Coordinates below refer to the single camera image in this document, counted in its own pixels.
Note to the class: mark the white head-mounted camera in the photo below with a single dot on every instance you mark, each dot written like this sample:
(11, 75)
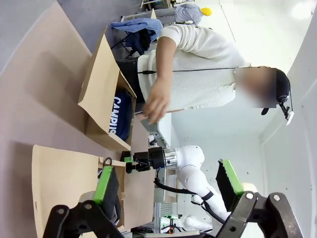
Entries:
(288, 116)

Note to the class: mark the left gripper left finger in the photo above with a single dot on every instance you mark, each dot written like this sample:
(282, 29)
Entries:
(104, 186)

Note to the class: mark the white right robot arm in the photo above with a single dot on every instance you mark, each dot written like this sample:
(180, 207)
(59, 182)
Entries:
(190, 161)

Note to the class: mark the person's right hand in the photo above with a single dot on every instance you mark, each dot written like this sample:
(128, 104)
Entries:
(158, 101)

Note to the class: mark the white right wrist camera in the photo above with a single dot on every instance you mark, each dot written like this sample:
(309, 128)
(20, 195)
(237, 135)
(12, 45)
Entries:
(152, 140)

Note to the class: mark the blue Campus pencil case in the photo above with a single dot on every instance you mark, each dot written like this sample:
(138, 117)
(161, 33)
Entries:
(120, 111)

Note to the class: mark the blue jacket on chair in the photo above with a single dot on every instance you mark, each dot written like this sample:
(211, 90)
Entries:
(138, 29)

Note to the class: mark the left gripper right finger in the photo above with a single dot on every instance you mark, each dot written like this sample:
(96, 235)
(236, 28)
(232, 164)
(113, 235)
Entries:
(235, 218)

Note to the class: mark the person's right forearm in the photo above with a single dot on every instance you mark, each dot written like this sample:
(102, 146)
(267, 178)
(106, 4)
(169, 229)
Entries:
(166, 62)

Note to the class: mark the person in white sweater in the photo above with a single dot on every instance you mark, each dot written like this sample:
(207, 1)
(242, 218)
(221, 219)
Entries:
(205, 81)

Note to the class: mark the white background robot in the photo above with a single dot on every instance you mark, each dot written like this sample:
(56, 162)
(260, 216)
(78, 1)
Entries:
(198, 223)

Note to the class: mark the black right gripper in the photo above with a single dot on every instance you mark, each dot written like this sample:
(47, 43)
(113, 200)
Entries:
(151, 160)

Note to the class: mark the large cardboard box with lid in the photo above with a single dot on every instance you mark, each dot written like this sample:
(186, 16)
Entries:
(62, 173)

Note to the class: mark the small cardboard box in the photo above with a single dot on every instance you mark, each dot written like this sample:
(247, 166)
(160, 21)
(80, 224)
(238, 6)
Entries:
(99, 74)

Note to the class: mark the black cap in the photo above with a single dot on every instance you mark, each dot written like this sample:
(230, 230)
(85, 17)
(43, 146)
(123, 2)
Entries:
(282, 84)

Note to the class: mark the grey pouch with black loop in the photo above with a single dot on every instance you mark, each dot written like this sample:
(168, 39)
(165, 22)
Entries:
(86, 197)

